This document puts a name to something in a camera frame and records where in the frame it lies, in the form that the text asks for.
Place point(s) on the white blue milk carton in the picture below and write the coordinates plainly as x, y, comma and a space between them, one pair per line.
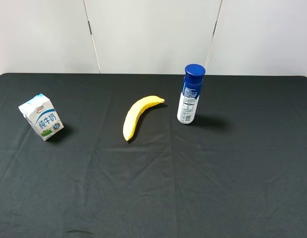
42, 116

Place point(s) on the yellow banana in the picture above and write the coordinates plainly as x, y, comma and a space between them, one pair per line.
134, 113

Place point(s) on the blue capped white bottle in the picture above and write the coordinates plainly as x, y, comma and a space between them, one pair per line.
190, 93

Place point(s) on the black tablecloth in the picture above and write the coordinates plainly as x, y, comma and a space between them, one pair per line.
239, 170

